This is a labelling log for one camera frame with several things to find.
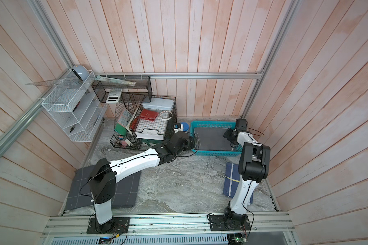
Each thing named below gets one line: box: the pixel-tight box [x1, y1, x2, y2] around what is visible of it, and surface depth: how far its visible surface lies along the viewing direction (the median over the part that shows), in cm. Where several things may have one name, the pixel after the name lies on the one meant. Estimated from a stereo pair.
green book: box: [113, 122, 128, 138], surface depth 106 cm
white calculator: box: [105, 88, 123, 104], surface depth 99 cm
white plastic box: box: [142, 97, 175, 111], surface depth 100 cm
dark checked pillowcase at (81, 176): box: [65, 164, 96, 211], surface depth 86 cm
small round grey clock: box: [71, 64, 90, 82], surface depth 85 cm
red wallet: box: [139, 109, 159, 122], surface depth 94 cm
